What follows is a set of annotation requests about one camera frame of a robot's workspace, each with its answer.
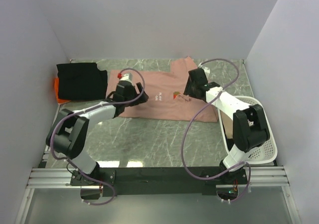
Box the white plastic laundry basket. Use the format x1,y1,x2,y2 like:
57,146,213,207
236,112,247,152
217,96,278,165

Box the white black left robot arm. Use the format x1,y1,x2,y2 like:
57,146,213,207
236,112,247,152
46,81,149,185

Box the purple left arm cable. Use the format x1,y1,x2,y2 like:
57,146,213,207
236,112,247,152
49,68,145,206

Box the beige garment in basket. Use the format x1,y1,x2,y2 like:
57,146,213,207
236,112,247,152
220,111,233,139

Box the aluminium frame rail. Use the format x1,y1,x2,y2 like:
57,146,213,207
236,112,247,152
14,104,302,224

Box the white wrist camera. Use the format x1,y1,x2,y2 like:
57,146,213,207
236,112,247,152
198,64,210,77
118,72,133,83

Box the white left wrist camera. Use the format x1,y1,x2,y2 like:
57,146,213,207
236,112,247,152
118,72,133,83

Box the pink printed t-shirt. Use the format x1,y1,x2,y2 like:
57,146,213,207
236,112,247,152
120,57,206,121

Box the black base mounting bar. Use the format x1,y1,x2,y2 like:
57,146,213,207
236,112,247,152
70,166,250,200

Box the folded orange t-shirt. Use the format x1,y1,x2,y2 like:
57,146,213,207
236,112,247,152
54,78,70,105

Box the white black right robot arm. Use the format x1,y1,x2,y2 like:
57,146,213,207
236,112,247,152
180,68,270,184

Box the folded black t-shirt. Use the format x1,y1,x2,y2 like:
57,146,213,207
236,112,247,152
57,62,108,101

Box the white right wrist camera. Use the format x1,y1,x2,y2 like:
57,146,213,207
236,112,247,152
198,64,210,77

